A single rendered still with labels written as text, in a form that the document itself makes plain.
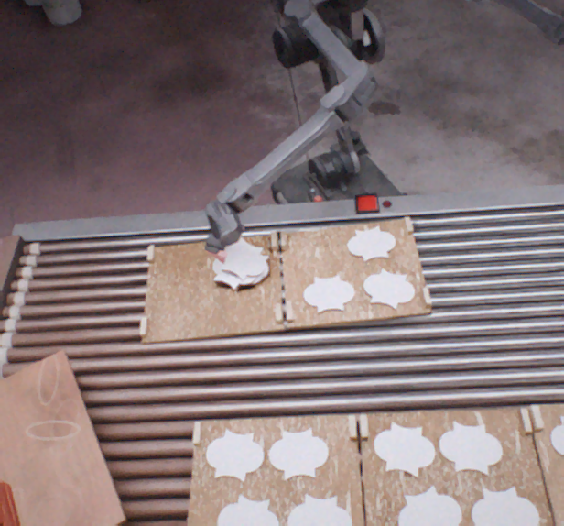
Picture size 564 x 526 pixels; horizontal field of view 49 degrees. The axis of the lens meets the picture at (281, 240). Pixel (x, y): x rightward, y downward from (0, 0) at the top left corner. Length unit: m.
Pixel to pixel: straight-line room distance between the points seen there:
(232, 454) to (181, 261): 0.65
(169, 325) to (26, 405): 0.43
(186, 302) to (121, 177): 1.94
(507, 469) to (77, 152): 3.10
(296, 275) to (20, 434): 0.85
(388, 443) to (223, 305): 0.61
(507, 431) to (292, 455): 0.53
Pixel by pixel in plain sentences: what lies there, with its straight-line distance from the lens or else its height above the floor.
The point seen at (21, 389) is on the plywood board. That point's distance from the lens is 1.79.
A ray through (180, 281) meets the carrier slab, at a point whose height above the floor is 0.94.
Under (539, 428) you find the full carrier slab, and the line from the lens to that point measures 1.68.
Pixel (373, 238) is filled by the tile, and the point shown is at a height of 0.95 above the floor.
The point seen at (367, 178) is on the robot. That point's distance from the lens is 3.11.
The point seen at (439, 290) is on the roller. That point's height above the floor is 0.91.
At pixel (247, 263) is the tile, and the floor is 1.00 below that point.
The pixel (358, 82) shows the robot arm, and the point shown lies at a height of 1.46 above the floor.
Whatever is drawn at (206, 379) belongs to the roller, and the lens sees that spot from 1.77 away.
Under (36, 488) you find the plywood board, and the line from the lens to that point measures 1.65.
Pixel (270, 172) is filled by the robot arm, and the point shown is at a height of 1.29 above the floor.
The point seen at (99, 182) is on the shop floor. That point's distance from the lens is 3.76.
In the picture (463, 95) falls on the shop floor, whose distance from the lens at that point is 4.00.
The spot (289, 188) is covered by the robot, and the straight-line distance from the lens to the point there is 3.09.
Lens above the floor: 2.46
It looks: 50 degrees down
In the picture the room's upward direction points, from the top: 9 degrees counter-clockwise
